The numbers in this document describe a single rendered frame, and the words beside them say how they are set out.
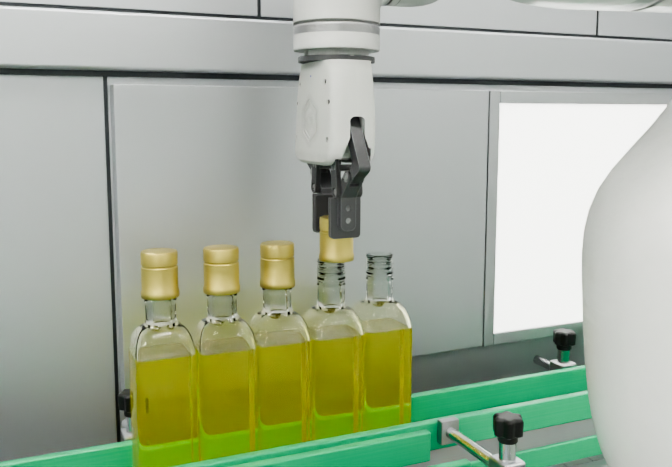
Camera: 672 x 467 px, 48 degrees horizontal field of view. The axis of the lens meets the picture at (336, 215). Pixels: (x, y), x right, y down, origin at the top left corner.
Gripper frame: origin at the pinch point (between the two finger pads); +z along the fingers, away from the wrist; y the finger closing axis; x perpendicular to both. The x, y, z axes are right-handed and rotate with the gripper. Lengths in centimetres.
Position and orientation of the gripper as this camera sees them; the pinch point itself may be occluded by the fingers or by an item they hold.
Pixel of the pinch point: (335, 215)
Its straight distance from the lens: 75.4
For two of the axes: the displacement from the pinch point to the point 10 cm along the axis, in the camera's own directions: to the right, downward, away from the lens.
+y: 3.9, 1.2, -9.1
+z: 0.0, 9.9, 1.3
